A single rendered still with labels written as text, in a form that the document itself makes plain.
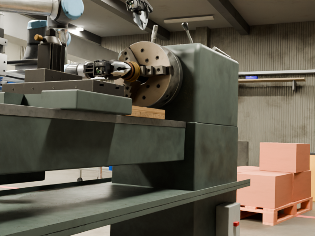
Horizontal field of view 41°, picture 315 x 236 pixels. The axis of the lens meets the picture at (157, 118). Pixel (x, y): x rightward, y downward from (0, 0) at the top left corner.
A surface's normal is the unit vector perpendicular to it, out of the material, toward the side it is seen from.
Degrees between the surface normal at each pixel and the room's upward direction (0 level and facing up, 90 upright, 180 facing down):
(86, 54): 90
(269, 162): 90
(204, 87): 90
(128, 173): 90
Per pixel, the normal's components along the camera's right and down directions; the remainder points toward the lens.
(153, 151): 0.87, 0.00
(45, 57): -0.50, -0.05
